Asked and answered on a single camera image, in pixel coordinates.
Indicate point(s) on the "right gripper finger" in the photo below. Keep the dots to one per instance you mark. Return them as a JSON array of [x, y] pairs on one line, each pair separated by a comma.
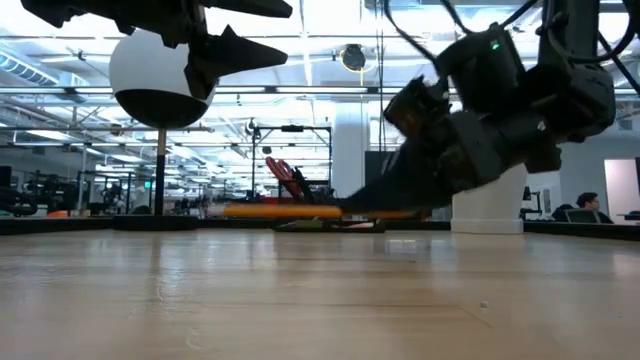
[[410, 185]]

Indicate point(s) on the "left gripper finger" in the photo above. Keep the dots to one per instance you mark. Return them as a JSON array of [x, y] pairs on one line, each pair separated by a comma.
[[250, 7], [225, 55]]

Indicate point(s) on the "orange wooden pencil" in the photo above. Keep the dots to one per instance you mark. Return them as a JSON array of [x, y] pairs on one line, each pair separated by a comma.
[[280, 210]]

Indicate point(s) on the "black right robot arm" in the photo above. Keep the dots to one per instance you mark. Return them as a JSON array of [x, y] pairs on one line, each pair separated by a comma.
[[565, 90]]

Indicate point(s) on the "white globe table lamp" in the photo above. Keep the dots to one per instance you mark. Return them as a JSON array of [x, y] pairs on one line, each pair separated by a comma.
[[145, 75]]

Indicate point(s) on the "white hexagonal plant pot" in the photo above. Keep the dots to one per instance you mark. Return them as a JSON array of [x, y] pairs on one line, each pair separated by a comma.
[[495, 210]]

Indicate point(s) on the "white building column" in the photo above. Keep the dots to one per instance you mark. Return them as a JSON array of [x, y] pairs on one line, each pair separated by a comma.
[[350, 150]]

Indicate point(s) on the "black bag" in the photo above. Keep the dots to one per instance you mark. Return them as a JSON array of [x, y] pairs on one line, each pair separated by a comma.
[[562, 214]]

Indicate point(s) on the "grey laptop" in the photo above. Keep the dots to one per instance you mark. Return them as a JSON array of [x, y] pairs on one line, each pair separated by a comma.
[[582, 216]]

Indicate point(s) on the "person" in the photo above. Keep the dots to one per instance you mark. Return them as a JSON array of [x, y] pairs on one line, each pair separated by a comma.
[[592, 205]]

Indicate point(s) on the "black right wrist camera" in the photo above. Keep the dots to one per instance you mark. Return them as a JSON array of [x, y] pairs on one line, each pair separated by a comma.
[[417, 107]]

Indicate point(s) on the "black background rig frame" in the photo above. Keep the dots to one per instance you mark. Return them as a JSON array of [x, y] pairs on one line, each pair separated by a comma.
[[292, 128]]

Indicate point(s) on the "black aluminium table frame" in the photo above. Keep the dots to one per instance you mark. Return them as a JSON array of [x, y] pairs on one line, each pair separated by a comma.
[[60, 225]]

